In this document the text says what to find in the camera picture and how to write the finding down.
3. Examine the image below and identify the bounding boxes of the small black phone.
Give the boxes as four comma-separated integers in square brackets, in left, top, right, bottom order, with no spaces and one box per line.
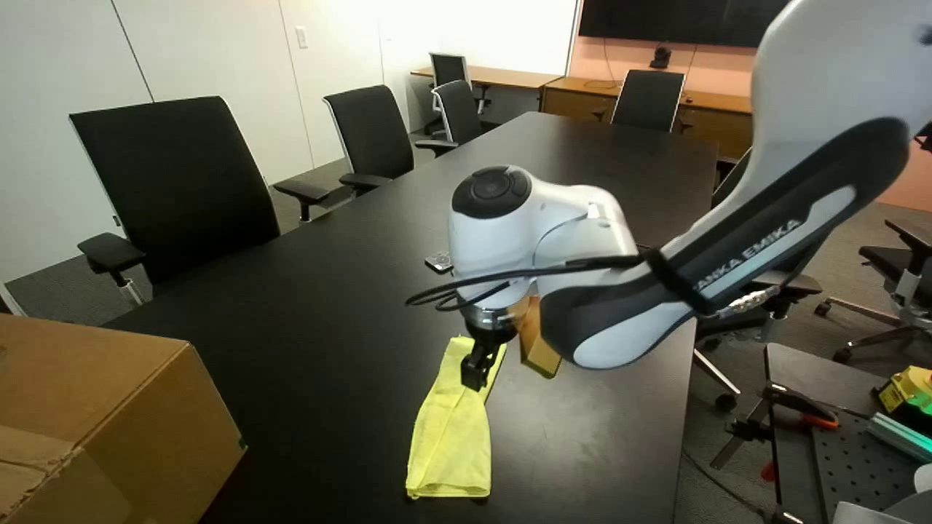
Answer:
[424,253,453,275]

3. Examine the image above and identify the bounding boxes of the black chair behind robot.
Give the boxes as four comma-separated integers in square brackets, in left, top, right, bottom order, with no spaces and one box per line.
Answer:
[689,142,826,411]

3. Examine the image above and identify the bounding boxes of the black chair at far end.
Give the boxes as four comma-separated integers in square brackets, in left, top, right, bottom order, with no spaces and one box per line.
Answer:
[610,69,683,135]

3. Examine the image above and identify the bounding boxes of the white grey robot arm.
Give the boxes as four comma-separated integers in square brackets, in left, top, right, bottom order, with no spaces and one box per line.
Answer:
[447,0,932,387]

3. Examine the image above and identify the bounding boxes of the brown cardboard box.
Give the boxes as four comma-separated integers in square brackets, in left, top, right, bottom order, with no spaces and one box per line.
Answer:
[0,315,246,524]

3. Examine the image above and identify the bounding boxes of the far black office chair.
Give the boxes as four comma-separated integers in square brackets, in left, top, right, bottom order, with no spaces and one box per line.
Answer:
[431,53,485,114]

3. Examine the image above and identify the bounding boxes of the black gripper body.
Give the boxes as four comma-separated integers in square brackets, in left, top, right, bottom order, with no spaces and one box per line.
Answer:
[465,315,514,365]

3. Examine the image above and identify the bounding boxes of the black wall television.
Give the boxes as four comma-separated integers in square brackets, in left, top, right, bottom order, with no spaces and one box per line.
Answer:
[580,0,788,46]

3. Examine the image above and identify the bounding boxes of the wooden sideboard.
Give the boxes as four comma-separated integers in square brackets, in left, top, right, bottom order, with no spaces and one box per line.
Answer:
[408,62,755,139]

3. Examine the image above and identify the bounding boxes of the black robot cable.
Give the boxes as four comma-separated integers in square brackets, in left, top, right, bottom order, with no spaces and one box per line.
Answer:
[401,253,673,315]

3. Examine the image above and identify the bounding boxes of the yellow cloth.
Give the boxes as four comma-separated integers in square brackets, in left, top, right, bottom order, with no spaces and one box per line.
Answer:
[405,336,500,500]

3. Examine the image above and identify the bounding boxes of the red handled pliers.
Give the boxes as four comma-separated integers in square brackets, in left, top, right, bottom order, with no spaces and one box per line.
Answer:
[731,382,842,441]

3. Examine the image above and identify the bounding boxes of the large black office chair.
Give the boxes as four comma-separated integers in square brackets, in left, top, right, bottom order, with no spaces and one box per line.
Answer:
[69,97,280,286]

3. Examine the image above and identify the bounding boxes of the yellow green box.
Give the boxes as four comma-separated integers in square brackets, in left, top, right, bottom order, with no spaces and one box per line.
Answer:
[877,365,932,416]

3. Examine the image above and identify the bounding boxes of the black chair at right edge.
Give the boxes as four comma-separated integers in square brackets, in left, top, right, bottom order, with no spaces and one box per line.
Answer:
[816,221,932,365]

